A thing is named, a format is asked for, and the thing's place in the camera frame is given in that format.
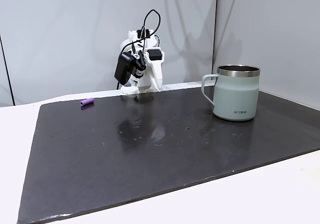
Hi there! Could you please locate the purple pen grip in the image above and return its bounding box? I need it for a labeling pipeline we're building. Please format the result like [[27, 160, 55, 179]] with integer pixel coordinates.
[[79, 97, 96, 108]]

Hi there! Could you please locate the black table mat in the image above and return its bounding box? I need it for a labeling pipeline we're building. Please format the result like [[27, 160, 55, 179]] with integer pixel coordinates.
[[17, 85, 320, 224]]

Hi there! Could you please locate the mint green steel mug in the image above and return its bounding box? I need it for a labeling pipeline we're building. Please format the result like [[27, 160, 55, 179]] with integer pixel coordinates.
[[201, 65, 261, 122]]

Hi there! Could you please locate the black camera box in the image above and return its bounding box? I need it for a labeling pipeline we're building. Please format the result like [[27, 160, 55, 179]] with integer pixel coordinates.
[[114, 51, 147, 86]]

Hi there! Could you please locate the black camera cable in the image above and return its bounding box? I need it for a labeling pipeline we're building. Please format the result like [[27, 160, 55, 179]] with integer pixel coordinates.
[[116, 9, 161, 89]]

